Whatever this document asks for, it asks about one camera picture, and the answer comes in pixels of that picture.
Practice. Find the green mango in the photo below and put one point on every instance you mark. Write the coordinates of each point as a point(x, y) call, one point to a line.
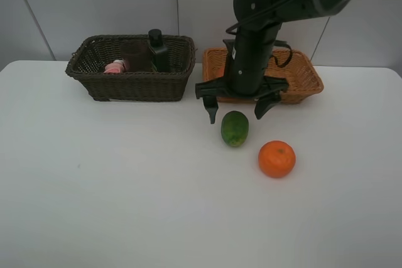
point(234, 128)

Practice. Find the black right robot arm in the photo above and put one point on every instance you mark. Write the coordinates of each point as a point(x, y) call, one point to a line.
point(256, 14)

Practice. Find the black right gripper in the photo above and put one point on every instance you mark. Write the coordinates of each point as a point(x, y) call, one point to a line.
point(244, 74)

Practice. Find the dark brown wicker basket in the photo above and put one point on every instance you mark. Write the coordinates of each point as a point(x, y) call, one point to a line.
point(88, 62)

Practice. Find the translucent purple plastic cup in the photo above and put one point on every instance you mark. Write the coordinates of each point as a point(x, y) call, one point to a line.
point(135, 55)

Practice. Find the black pump bottle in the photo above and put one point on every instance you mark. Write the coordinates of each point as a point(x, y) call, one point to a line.
point(158, 52)

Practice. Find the pink lotion bottle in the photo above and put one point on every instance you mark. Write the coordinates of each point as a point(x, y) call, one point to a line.
point(117, 66)

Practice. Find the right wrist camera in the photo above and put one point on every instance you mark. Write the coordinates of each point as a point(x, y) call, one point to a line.
point(230, 46)

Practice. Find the orange tangerine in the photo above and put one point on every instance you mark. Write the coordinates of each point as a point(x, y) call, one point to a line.
point(276, 159)

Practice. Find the light orange wicker basket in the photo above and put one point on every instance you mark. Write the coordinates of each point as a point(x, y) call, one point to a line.
point(302, 77)

